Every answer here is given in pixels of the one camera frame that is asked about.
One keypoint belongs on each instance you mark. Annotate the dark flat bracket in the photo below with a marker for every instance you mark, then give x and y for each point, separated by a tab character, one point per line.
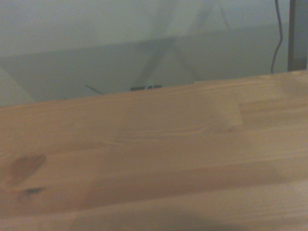
140	88

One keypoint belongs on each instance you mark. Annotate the black camera stand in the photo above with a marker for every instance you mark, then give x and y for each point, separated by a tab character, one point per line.
294	36

